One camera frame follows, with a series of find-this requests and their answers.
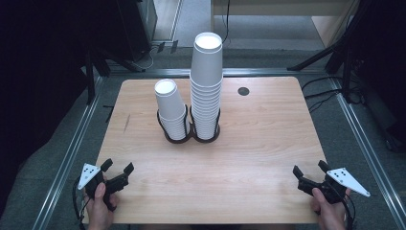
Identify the light wooden desk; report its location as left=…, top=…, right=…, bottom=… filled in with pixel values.
left=210, top=0, right=362, bottom=49

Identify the black cabinet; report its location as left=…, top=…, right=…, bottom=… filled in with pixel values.
left=116, top=0, right=158, bottom=62

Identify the right hand-held gripper cable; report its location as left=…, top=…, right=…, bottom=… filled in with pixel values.
left=343, top=191, right=357, bottom=230

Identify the short stack of white cups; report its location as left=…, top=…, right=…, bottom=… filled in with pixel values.
left=154, top=79, right=190, bottom=141

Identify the black metal stand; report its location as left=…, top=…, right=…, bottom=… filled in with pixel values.
left=83, top=47, right=111, bottom=105

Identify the person's right hand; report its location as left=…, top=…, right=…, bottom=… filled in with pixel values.
left=310, top=187, right=352, bottom=230

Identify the black floor cable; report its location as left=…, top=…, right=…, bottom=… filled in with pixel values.
left=304, top=89, right=342, bottom=101
left=301, top=76, right=344, bottom=91

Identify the black tripod stand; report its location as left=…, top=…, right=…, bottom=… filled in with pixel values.
left=286, top=0, right=374, bottom=104

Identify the hand-held gripper cable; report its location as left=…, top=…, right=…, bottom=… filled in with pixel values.
left=71, top=177, right=88, bottom=230
left=343, top=191, right=357, bottom=230

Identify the left hand-held gripper cable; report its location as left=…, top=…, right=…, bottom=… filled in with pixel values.
left=71, top=177, right=88, bottom=230

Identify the black hanging cable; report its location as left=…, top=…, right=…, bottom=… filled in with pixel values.
left=221, top=0, right=232, bottom=46

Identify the tall stack of white cups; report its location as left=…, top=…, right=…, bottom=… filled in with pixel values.
left=189, top=32, right=224, bottom=141

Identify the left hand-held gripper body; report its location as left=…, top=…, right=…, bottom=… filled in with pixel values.
left=77, top=163, right=130, bottom=213

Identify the person's left hand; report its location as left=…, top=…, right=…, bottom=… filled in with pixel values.
left=83, top=181, right=120, bottom=230

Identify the black wire cup holder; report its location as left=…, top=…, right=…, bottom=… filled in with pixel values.
left=156, top=104, right=222, bottom=145

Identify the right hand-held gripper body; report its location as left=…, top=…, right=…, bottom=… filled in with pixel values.
left=297, top=167, right=372, bottom=205

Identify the aluminium frame rail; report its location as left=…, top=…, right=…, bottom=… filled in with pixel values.
left=331, top=76, right=406, bottom=230
left=104, top=67, right=333, bottom=79
left=32, top=76, right=103, bottom=230

